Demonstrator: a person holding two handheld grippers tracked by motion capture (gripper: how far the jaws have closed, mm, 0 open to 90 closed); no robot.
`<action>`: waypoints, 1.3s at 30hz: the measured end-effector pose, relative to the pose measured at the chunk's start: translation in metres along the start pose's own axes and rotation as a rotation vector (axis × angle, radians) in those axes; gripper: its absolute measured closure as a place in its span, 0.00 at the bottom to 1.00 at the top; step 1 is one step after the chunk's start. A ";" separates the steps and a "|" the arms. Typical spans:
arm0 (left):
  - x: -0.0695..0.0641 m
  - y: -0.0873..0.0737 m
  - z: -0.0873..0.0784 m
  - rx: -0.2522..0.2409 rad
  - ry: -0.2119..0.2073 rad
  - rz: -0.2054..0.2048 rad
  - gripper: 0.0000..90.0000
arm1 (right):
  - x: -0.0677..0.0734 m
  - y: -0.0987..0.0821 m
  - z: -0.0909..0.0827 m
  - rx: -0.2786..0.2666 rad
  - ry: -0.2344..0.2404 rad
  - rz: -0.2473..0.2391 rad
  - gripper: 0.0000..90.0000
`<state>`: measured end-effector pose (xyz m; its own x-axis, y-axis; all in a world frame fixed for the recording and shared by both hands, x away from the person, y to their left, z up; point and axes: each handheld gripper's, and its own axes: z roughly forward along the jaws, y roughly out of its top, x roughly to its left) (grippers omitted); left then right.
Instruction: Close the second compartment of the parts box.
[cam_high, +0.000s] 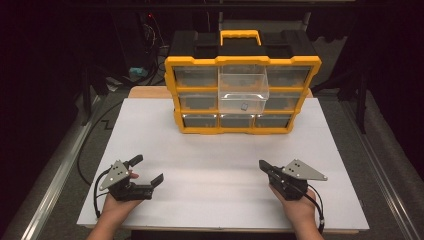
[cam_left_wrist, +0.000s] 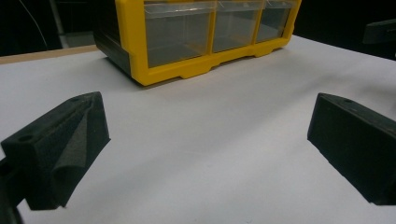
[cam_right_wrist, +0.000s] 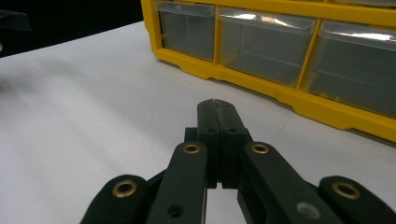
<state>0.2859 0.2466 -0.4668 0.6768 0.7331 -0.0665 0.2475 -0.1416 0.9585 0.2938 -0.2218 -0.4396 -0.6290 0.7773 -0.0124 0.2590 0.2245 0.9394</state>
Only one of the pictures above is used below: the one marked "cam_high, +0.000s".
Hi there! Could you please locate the black stand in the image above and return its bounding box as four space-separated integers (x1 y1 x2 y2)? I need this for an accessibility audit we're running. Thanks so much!
81 64 113 126

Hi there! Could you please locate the left hand-held gripper cable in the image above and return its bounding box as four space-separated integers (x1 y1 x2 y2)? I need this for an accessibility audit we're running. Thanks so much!
93 169 112 219

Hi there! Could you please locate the yellow black drawer cabinet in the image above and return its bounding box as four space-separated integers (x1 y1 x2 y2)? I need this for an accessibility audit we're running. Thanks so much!
164 29 323 136

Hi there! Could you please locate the grid of clear small drawers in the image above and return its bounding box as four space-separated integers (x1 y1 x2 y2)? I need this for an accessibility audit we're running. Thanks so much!
173 65 313 129

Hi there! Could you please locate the hand-held gripper cable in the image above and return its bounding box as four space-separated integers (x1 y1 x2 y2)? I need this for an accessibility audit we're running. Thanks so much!
93 169 112 219
305 184 326 234

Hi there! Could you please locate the person's right hand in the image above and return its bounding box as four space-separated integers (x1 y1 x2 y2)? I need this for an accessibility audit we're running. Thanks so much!
269 184 318 231

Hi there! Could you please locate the right hand-held gripper cable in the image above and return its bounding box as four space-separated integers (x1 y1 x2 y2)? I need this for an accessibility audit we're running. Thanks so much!
305 184 326 234

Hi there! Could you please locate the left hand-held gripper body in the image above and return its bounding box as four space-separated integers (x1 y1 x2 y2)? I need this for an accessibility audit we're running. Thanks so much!
98 159 156 202

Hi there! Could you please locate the clear plastic storage drawer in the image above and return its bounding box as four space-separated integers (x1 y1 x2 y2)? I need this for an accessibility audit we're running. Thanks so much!
217 64 270 115

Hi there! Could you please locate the person's left hand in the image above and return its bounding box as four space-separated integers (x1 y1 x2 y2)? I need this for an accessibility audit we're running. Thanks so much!
101 170 144 219

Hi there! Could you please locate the black floor cable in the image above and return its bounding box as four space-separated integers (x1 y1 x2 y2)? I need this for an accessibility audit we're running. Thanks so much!
77 99 125 187

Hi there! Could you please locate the aluminium frame rail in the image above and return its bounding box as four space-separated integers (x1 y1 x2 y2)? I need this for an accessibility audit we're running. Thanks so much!
19 96 105 240
339 99 424 240

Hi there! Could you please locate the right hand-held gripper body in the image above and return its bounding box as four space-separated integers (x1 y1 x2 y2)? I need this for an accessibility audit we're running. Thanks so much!
267 158 329 202

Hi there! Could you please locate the teal object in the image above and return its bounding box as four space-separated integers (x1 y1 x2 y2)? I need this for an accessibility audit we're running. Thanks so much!
129 66 149 78

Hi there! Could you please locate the bundle of background cables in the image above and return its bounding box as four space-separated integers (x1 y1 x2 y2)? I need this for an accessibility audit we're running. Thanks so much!
142 13 169 86

